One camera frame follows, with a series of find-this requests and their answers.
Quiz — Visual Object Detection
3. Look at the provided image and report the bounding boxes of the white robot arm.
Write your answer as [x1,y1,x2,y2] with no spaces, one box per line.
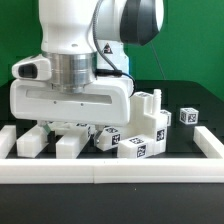
[10,0,164,126]

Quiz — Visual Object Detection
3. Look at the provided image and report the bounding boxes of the white U-shaped fence frame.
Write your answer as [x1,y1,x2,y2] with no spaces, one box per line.
[0,125,224,184]

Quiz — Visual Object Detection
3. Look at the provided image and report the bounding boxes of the grey hose cable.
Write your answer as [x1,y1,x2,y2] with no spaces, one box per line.
[91,0,138,94]

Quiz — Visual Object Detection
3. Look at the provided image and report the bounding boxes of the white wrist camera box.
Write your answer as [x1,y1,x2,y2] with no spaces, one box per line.
[12,54,52,81]

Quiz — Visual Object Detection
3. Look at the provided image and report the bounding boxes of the white chair back frame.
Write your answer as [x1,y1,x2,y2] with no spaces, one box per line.
[16,122,95,159]

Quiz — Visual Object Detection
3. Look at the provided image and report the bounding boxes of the white chair seat plate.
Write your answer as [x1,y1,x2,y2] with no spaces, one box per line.
[119,89,168,156]

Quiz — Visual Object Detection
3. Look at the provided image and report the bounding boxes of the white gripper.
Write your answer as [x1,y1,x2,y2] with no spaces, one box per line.
[10,78,132,145]

